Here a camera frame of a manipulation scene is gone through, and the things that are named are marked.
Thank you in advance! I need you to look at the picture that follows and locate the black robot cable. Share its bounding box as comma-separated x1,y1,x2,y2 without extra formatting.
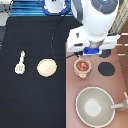
49,11,83,62

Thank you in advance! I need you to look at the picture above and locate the pink toy stove top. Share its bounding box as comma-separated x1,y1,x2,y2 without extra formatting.
66,48,126,128

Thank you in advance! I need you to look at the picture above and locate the pink toy pot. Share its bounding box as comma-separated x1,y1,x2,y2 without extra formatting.
74,58,91,79

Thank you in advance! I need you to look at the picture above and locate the cream slotted spatula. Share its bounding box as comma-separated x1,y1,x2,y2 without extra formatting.
15,51,25,74

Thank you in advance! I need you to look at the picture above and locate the black table mat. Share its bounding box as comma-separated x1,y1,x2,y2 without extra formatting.
0,16,79,128

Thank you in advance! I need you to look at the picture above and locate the grey frying pan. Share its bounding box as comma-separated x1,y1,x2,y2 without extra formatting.
75,87,128,128

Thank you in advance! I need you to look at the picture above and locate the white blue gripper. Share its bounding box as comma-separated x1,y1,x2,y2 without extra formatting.
83,47,102,55

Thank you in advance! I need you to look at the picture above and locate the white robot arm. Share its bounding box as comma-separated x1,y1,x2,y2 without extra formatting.
66,0,120,55

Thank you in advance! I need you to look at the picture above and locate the cream round plate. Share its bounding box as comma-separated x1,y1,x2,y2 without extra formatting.
37,59,57,77

